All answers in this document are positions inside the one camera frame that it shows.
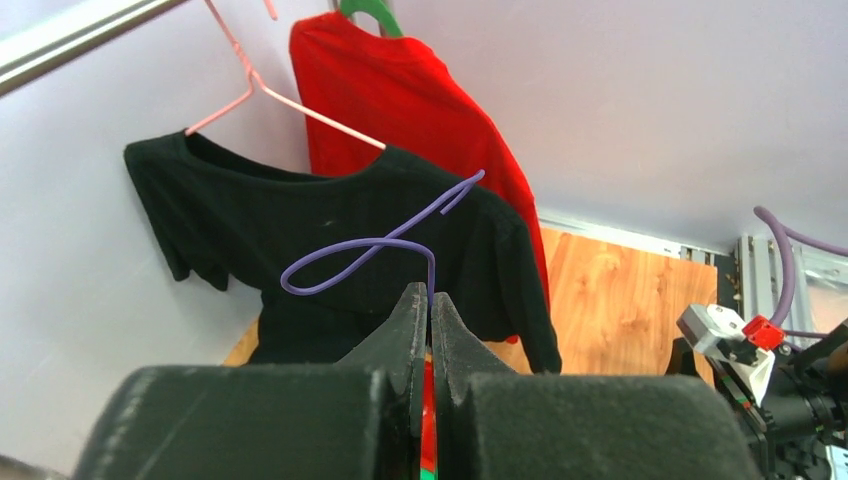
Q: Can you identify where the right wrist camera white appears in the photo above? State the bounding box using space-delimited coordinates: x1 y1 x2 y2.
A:
676 304 776 406

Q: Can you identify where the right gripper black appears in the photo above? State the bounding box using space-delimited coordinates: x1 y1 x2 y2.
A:
665 337 714 385

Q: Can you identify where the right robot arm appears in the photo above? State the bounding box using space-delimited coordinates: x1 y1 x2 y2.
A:
666 305 847 479

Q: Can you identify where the green hanger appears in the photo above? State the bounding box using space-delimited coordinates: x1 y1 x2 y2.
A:
338 0 404 38

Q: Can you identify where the pink wire hanger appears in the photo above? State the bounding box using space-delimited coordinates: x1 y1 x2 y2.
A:
184 0 387 150

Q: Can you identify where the metal clothes rack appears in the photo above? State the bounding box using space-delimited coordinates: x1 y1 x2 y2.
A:
1 1 182 96

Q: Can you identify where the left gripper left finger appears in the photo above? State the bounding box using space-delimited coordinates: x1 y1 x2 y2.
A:
73 283 428 479

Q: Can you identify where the black t-shirt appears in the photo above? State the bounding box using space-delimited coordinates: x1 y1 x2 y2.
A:
124 132 562 373

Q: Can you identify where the red t-shirt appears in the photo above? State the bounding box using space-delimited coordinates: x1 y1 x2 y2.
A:
288 11 552 346

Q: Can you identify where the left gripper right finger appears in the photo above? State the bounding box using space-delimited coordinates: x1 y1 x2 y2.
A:
431 293 759 479

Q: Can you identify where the red plastic bin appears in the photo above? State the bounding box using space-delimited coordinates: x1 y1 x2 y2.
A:
420 379 437 477

